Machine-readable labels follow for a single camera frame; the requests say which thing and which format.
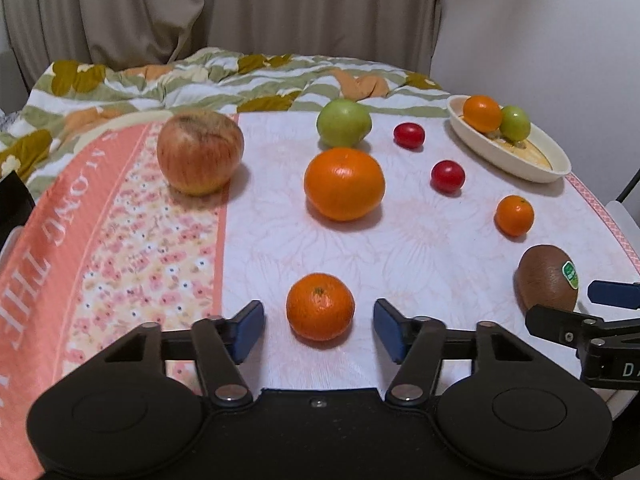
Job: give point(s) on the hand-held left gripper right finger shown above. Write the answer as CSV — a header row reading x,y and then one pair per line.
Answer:
x,y
389,330

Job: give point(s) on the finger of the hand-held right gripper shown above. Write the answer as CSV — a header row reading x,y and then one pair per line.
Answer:
x,y
612,292
560,322

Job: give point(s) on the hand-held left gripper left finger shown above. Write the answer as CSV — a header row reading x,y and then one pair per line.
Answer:
x,y
247,330

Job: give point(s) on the brown kiwi with sticker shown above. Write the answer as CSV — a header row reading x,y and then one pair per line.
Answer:
x,y
545,277

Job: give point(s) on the medium mandarin orange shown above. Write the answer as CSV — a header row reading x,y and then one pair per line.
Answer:
x,y
320,307

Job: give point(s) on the small orange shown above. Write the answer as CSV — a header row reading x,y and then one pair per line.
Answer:
x,y
514,216

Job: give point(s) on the large orange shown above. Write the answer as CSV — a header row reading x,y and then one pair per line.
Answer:
x,y
344,185

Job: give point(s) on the red cherry tomato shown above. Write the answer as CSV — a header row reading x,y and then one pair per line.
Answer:
x,y
448,176
409,135

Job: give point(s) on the cream oval bowl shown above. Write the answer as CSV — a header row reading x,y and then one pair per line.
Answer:
x,y
500,157

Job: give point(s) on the red apple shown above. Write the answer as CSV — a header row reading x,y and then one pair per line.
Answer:
x,y
200,152

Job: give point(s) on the green apple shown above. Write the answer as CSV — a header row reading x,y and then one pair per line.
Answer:
x,y
344,122

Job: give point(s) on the pink floral cloth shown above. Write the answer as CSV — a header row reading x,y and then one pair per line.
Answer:
x,y
425,255

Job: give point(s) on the small green tomato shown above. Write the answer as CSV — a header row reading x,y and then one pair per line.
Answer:
x,y
516,122

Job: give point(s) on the orange with smooth skin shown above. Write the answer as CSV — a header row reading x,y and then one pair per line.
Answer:
x,y
481,113

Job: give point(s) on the black flat object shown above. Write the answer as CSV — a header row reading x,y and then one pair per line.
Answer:
x,y
12,205

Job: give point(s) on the green striped flower quilt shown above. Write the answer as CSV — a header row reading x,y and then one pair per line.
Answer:
x,y
125,90

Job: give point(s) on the beige curtain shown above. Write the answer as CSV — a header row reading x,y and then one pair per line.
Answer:
x,y
225,10

